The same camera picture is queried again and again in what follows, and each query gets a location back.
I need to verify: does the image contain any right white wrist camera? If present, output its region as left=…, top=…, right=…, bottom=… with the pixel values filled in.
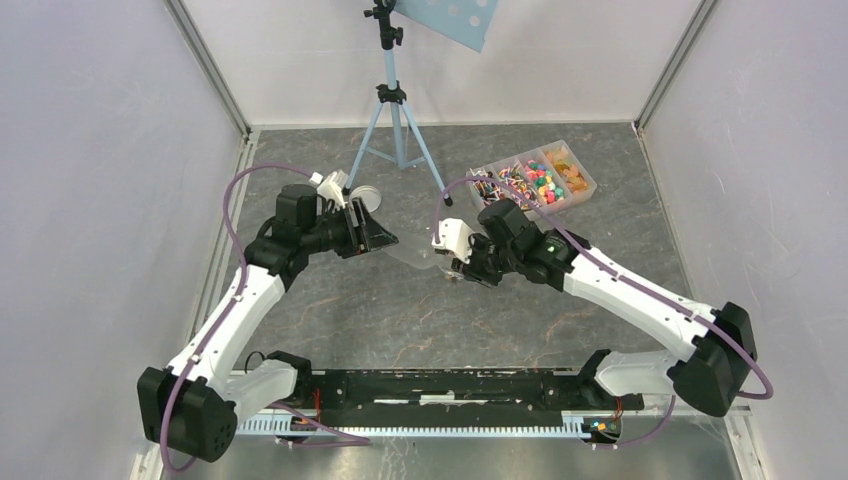
left=431, top=218, right=474, bottom=264

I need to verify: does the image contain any light blue tripod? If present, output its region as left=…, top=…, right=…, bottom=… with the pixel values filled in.
left=344, top=0, right=453, bottom=207

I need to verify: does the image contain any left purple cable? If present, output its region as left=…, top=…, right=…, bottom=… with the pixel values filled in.
left=158, top=163, right=316, bottom=473

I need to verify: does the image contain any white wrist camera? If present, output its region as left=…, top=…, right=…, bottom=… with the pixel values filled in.
left=431, top=218, right=474, bottom=264
left=309, top=170, right=349, bottom=211

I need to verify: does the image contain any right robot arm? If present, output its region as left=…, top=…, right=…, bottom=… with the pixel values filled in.
left=432, top=199, right=759, bottom=417

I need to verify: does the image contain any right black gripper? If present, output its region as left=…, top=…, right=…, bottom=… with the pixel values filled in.
left=451, top=230, right=520, bottom=288

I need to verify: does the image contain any clear compartment candy tray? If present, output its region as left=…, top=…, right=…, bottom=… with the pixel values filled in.
left=466, top=140, right=597, bottom=214

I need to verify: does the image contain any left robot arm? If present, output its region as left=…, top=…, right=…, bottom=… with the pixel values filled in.
left=137, top=184, right=399, bottom=462

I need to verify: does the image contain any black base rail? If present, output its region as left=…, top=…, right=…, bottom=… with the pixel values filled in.
left=284, top=368, right=645, bottom=428

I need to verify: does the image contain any clear round jar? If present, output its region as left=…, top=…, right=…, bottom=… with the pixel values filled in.
left=440, top=261, right=464, bottom=282

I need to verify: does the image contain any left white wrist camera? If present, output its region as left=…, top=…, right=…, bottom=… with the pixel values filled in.
left=309, top=170, right=349, bottom=211

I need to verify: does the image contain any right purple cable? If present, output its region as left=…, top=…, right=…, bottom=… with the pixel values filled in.
left=431, top=175, right=775, bottom=449

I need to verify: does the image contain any clear plastic scoop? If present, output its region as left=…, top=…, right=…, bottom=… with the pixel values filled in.
left=382, top=230, right=452, bottom=272

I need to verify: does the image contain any light blue perforated board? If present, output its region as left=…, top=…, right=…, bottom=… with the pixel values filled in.
left=394, top=0, right=499, bottom=53

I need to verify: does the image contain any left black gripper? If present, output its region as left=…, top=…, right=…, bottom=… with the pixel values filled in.
left=302, top=197, right=398, bottom=260

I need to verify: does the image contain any purple cable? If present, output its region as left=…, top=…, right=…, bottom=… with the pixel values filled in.
left=158, top=163, right=316, bottom=473
left=431, top=175, right=775, bottom=449

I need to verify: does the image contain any round metal lid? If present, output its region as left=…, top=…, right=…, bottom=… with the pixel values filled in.
left=350, top=185, right=382, bottom=213

